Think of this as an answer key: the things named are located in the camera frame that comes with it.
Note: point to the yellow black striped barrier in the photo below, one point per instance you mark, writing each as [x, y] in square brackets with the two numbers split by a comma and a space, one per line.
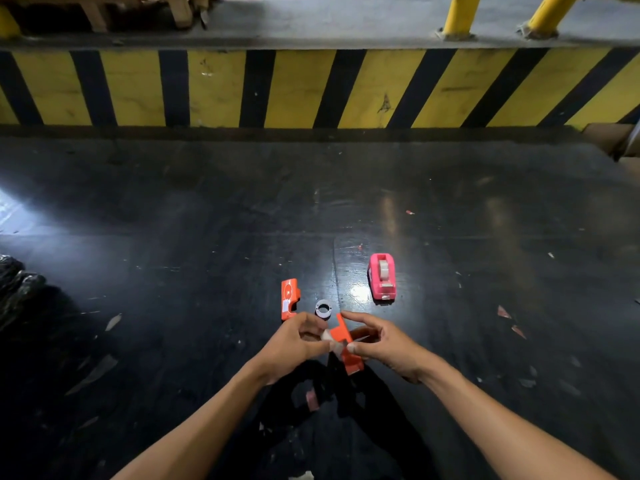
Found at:
[320, 88]

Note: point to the person's left thumb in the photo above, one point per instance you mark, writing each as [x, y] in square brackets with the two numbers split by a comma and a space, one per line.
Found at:
[317, 347]

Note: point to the person's left hand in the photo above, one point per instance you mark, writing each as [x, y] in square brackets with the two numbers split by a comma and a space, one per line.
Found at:
[285, 347]

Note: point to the wooden pallet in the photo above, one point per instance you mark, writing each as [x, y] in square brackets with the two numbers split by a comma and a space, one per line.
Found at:
[145, 9]

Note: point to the orange plastic dispenser half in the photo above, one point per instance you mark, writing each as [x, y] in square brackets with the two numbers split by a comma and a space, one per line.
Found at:
[289, 298]
[346, 349]

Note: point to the black plastic bag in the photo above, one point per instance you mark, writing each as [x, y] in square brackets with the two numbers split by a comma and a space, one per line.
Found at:
[17, 289]

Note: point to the person's right thumb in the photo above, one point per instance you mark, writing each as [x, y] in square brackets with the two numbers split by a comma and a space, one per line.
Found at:
[361, 346]

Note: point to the pink tape dispenser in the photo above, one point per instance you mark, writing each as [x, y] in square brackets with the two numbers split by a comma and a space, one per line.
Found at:
[382, 277]

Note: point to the person's right hand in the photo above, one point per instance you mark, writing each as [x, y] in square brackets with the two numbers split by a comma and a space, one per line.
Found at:
[392, 347]

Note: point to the yellow metal post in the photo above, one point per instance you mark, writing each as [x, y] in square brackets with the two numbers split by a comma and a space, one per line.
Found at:
[460, 15]
[547, 15]

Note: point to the cardboard box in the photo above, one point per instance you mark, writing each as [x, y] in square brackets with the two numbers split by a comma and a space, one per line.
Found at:
[612, 144]

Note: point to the person's right forearm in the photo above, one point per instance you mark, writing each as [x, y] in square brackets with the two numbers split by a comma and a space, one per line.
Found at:
[505, 424]

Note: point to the person's left forearm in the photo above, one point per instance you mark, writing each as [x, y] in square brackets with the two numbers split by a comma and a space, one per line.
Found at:
[200, 429]

